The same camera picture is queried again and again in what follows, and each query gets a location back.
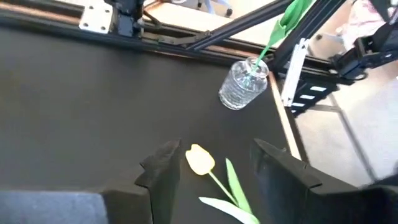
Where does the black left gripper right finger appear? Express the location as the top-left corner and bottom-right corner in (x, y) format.
(251, 138), (374, 224)

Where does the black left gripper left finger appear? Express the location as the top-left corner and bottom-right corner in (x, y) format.
(101, 138), (183, 224)

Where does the large yellow tulip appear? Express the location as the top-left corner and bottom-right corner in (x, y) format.
(185, 143), (261, 224)

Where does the small yellow tulip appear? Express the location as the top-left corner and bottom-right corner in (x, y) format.
(248, 0), (315, 78)

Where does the clear glass vase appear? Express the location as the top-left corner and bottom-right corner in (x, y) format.
(218, 56), (270, 111)

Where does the person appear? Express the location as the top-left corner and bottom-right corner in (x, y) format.
(340, 0), (391, 43)

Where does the office chair base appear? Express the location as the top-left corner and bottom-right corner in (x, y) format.
(198, 0), (234, 18)

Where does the black slotted bracket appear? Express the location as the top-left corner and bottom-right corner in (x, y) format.
(290, 77), (340, 116)

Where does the silver angle bracket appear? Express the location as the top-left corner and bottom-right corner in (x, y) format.
(280, 37), (311, 108)

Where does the black frame post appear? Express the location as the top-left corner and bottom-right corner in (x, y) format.
(272, 0), (348, 71)

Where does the black diagonal frame strut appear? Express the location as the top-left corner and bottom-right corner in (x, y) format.
(185, 0), (295, 51)

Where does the silver bracket plate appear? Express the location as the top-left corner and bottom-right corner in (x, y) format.
(78, 3), (114, 34)

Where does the black aluminium table rail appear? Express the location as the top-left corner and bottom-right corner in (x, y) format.
(0, 0), (340, 75)

